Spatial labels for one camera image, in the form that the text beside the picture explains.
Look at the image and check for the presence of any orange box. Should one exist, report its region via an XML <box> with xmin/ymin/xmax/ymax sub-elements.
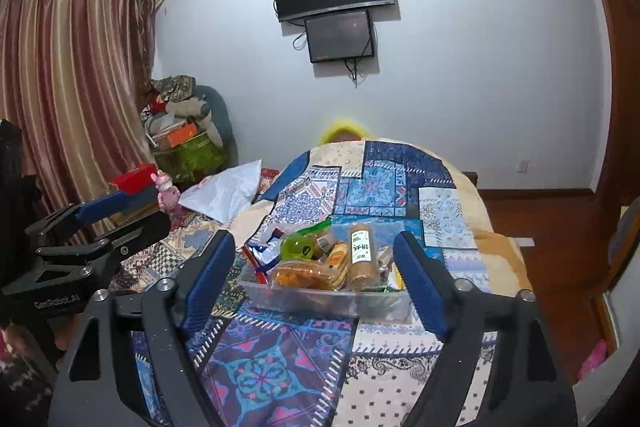
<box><xmin>155</xmin><ymin>123</ymin><xmax>198</xmax><ymax>150</ymax></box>

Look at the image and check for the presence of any striped brown curtain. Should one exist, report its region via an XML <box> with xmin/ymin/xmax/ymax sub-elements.
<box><xmin>0</xmin><ymin>0</ymin><xmax>161</xmax><ymax>248</ymax></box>

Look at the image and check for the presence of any clear plastic box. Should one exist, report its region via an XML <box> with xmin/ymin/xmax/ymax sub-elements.
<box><xmin>236</xmin><ymin>219</ymin><xmax>416</xmax><ymax>323</ymax></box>

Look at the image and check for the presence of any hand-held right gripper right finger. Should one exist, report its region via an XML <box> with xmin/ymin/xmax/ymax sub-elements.
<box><xmin>392</xmin><ymin>231</ymin><xmax>578</xmax><ymax>427</ymax></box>

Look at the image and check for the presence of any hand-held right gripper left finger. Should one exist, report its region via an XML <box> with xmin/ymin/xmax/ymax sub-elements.
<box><xmin>50</xmin><ymin>229</ymin><xmax>237</xmax><ymax>427</ymax></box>

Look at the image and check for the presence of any grey striped cloth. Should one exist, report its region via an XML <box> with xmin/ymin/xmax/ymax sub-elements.
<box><xmin>142</xmin><ymin>99</ymin><xmax>221</xmax><ymax>142</ymax></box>

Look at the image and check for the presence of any yellow object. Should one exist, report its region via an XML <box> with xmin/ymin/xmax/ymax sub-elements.
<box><xmin>320</xmin><ymin>119</ymin><xmax>368</xmax><ymax>145</ymax></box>

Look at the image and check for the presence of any pink plush toy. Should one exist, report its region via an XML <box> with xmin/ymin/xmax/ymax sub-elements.
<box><xmin>151</xmin><ymin>172</ymin><xmax>181</xmax><ymax>210</ymax></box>

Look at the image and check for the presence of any patchwork blanket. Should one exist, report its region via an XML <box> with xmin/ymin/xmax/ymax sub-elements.
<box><xmin>107</xmin><ymin>137</ymin><xmax>533</xmax><ymax>427</ymax></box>

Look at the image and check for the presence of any green bag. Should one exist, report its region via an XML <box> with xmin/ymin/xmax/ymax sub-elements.
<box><xmin>155</xmin><ymin>134</ymin><xmax>226</xmax><ymax>185</ymax></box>

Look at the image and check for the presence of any brown cracker packet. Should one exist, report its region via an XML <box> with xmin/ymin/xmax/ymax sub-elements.
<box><xmin>307</xmin><ymin>227</ymin><xmax>337</xmax><ymax>253</ymax></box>

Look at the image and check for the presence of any round cookie packet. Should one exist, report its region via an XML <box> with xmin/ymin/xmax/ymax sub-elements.
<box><xmin>320</xmin><ymin>242</ymin><xmax>351</xmax><ymax>274</ymax></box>

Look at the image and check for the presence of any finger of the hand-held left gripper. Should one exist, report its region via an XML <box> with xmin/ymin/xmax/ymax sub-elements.
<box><xmin>22</xmin><ymin>187</ymin><xmax>160</xmax><ymax>254</ymax></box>
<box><xmin>35</xmin><ymin>209</ymin><xmax>171</xmax><ymax>282</ymax></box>

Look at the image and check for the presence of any brown biscuit tube packet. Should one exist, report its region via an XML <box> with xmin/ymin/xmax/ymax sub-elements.
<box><xmin>347</xmin><ymin>223</ymin><xmax>383</xmax><ymax>292</ymax></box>

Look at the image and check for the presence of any teal cushion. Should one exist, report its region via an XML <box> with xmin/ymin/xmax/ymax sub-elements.
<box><xmin>192</xmin><ymin>84</ymin><xmax>238</xmax><ymax>168</ymax></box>

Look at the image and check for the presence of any camouflage cloth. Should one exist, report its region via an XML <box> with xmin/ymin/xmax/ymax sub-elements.
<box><xmin>150</xmin><ymin>76</ymin><xmax>197</xmax><ymax>105</ymax></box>

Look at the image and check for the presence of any pink slipper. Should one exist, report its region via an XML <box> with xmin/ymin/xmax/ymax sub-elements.
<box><xmin>577</xmin><ymin>339</ymin><xmax>611</xmax><ymax>383</ymax></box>

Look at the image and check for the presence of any white plastic bag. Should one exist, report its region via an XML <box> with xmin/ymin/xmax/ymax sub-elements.
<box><xmin>179</xmin><ymin>159</ymin><xmax>263</xmax><ymax>224</ymax></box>

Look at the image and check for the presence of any red box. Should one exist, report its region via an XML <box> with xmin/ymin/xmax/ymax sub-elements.
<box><xmin>109</xmin><ymin>163</ymin><xmax>158</xmax><ymax>195</ymax></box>

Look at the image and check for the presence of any blue white snack packet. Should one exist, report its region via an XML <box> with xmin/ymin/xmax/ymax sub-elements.
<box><xmin>247</xmin><ymin>227</ymin><xmax>286</xmax><ymax>265</ymax></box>

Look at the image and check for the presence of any wooden door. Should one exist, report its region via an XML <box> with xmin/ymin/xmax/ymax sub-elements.
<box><xmin>500</xmin><ymin>0</ymin><xmax>640</xmax><ymax>343</ymax></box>

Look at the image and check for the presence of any black hanging cable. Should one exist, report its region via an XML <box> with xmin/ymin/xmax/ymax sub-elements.
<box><xmin>345</xmin><ymin>57</ymin><xmax>368</xmax><ymax>88</ymax></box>

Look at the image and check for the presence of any small black monitor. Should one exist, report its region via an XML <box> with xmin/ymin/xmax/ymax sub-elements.
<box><xmin>304</xmin><ymin>9</ymin><xmax>376</xmax><ymax>64</ymax></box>

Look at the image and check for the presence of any red snack packet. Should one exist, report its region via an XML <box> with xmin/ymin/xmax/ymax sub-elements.
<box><xmin>242</xmin><ymin>247</ymin><xmax>268</xmax><ymax>283</ymax></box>

